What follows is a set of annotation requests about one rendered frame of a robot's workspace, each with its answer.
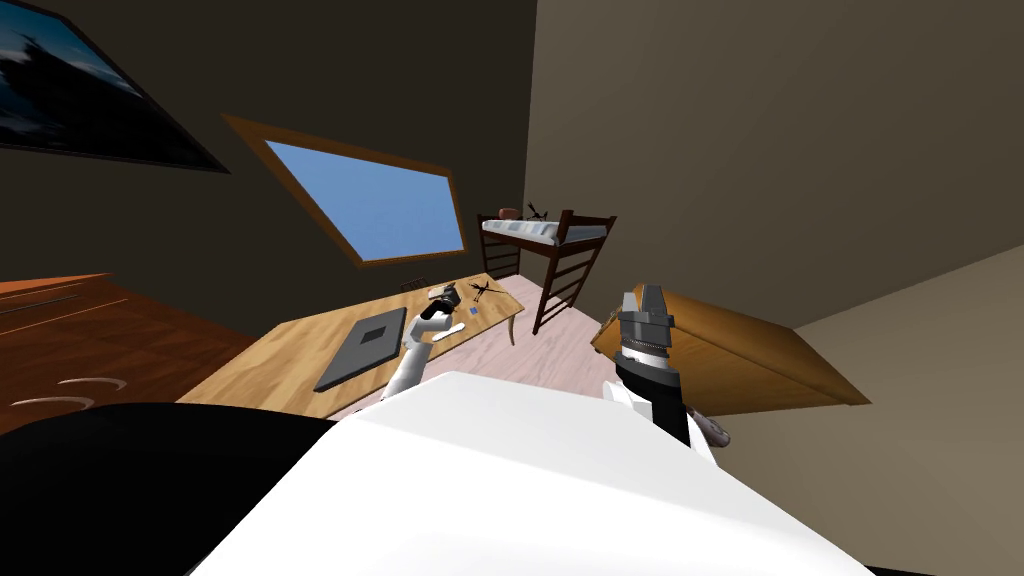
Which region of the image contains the dark grey laptop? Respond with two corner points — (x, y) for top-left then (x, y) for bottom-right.
(312, 306), (409, 394)

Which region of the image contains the dark wooden bunk bed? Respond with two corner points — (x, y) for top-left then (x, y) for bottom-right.
(476, 201), (618, 337)

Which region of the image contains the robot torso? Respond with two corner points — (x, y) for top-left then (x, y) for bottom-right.
(190, 370), (875, 576)

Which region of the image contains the light brown wooden cabinet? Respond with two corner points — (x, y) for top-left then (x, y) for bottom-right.
(590, 283), (873, 418)

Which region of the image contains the reddish brown wooden dresser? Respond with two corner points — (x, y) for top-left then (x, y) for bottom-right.
(0, 271), (259, 438)

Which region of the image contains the dark framed wall picture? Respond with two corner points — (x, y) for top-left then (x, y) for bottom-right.
(0, 0), (233, 175)

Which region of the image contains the wooden framed window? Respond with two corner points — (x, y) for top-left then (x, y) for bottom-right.
(220, 111), (470, 270)

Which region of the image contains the light wooden desk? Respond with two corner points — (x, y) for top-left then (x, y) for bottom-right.
(175, 273), (527, 421)

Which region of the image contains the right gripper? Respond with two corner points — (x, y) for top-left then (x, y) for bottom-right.
(615, 283), (678, 351)

